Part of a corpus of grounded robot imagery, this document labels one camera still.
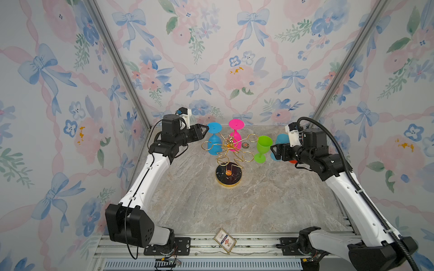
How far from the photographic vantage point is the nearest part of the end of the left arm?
65 cm

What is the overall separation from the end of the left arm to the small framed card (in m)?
0.45

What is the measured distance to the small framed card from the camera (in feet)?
2.45
